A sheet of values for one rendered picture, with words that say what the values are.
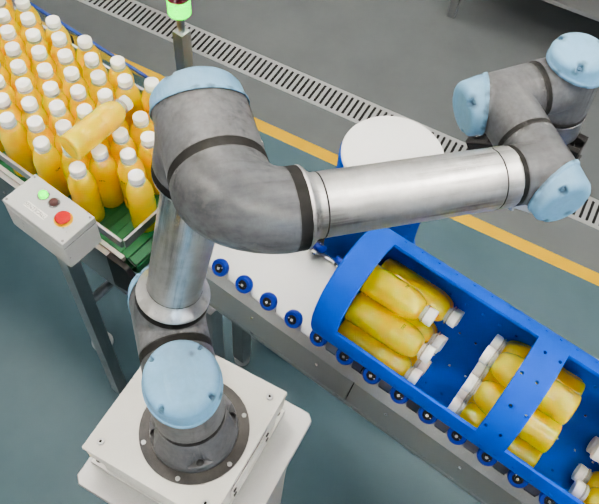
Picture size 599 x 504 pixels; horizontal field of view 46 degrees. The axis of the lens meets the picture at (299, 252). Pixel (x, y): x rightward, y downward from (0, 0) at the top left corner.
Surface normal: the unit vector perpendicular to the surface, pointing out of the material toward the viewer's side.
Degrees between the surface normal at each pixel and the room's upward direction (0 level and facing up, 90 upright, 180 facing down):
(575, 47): 7
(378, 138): 0
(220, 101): 16
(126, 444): 2
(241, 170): 12
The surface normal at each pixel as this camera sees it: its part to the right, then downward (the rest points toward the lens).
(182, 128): -0.48, -0.35
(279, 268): 0.06, -0.54
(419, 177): 0.20, -0.35
